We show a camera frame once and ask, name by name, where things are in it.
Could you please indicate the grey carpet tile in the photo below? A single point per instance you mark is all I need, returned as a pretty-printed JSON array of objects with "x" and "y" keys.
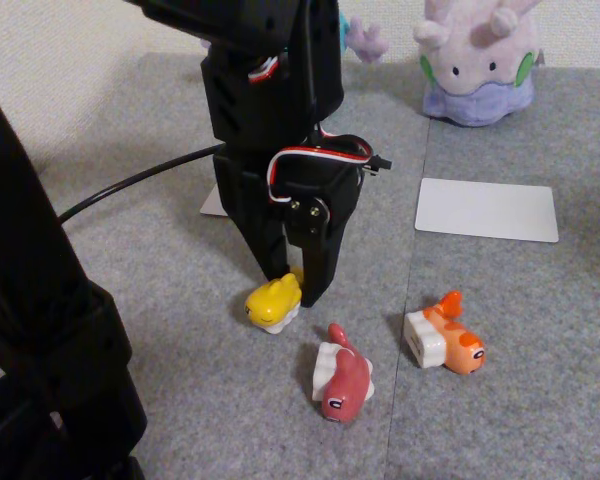
[
  {"x": 230, "y": 415},
  {"x": 530, "y": 425}
]

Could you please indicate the red tuna sushi toy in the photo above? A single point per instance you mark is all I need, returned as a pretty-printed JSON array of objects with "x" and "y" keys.
[{"x": 345, "y": 385}]

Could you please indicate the white card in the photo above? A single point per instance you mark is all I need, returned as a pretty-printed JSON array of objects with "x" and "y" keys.
[
  {"x": 485, "y": 210},
  {"x": 212, "y": 206}
]

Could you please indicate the orange shrimp sushi toy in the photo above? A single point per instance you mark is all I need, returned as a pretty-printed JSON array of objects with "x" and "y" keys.
[{"x": 455, "y": 345}]

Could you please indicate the yellow egg sushi toy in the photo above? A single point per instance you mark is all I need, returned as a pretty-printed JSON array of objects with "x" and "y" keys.
[{"x": 270, "y": 302}]

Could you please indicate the blue Wooper plush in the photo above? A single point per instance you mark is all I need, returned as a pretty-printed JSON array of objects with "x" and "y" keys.
[{"x": 367, "y": 37}]

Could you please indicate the purple Goomy plush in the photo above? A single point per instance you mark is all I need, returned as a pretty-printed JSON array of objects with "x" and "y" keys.
[{"x": 480, "y": 60}]

